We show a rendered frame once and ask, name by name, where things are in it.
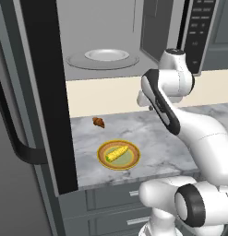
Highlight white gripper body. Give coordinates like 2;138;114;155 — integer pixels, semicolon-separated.
136;90;150;108

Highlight yellow corn cob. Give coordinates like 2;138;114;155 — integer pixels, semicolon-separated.
105;145;130;162

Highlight grey microwave oven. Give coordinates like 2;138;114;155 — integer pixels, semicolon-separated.
54;0;222;82

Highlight black microwave door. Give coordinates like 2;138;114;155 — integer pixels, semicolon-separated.
0;0;79;236

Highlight brown croissant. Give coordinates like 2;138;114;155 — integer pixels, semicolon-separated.
91;116;106;129

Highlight white plate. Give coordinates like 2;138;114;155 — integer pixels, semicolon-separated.
84;48;131;63

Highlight yellow and green plate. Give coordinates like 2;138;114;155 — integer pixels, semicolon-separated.
96;139;141;171

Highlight grey glass turntable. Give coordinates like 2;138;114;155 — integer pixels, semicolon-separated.
65;49;140;71

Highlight grey drawer front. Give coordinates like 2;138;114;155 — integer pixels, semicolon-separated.
88;207;154;236
85;183;145;212

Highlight black microwave door handle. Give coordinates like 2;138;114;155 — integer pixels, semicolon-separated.
0;66;48;166

